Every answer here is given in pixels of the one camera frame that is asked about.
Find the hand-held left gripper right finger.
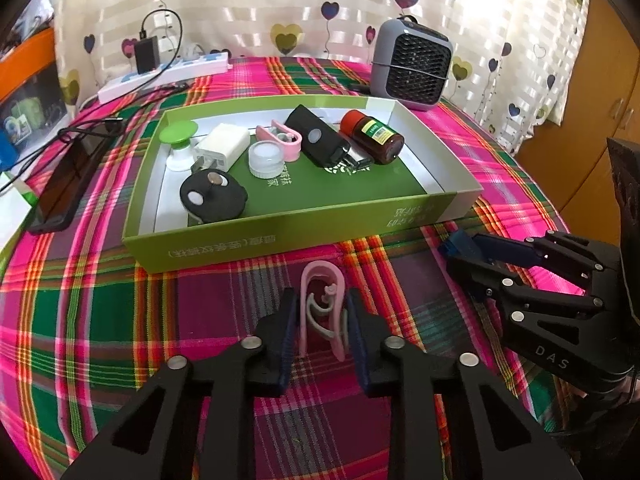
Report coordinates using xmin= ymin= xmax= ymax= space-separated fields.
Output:
xmin=345 ymin=287 xmax=571 ymax=480

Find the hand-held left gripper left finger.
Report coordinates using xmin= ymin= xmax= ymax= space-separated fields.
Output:
xmin=60 ymin=287 xmax=301 ymax=480

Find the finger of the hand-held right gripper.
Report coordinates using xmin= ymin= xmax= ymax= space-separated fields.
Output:
xmin=447 ymin=260 xmax=601 ymax=311
xmin=439 ymin=231 xmax=621 ymax=286

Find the pink plastic clip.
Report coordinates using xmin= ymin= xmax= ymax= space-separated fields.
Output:
xmin=299 ymin=260 xmax=348 ymax=363
xmin=256 ymin=119 xmax=302 ymax=163

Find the green white cardboard box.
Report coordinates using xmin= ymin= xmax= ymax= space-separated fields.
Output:
xmin=122 ymin=94 xmax=484 ymax=273

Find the clear and white small case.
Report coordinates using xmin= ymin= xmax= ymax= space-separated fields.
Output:
xmin=345 ymin=147 xmax=373 ymax=171

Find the brown bottle red cap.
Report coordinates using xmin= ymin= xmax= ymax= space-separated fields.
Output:
xmin=340 ymin=109 xmax=405 ymax=166

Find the black round disc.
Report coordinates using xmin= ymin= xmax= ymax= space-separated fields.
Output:
xmin=179 ymin=170 xmax=249 ymax=225

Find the small clear plastic jar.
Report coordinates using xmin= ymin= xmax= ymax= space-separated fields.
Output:
xmin=247 ymin=141 xmax=285 ymax=179

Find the black rectangular device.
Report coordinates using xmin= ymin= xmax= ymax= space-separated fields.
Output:
xmin=285 ymin=105 xmax=352 ymax=167

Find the white plug charger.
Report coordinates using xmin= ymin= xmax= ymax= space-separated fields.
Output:
xmin=192 ymin=125 xmax=251 ymax=173

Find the green white suction knob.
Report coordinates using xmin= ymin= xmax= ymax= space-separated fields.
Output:
xmin=159 ymin=121 xmax=199 ymax=172

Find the pink green plaid tablecloth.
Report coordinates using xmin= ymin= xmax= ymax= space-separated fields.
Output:
xmin=0 ymin=55 xmax=601 ymax=480

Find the grey portable heater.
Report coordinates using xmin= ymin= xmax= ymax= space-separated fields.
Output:
xmin=370 ymin=17 xmax=454 ymax=111

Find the wooden cabinet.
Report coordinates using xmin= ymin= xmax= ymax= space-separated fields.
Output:
xmin=515 ymin=0 xmax=640 ymax=241

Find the black smartphone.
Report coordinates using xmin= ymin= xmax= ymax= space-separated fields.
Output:
xmin=27 ymin=122 xmax=123 ymax=233

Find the white power strip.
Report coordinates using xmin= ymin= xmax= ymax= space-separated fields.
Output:
xmin=97 ymin=52 xmax=233 ymax=105

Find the green tissue packet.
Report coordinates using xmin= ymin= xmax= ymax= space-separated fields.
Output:
xmin=0 ymin=170 xmax=38 ymax=221

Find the black power adapter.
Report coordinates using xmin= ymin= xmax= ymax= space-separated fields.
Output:
xmin=134 ymin=37 xmax=161 ymax=75

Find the orange rimmed storage box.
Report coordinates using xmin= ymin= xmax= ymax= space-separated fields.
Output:
xmin=0 ymin=27 xmax=76 ymax=131

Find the black charging cable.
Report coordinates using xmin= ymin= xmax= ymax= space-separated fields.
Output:
xmin=57 ymin=7 xmax=193 ymax=136

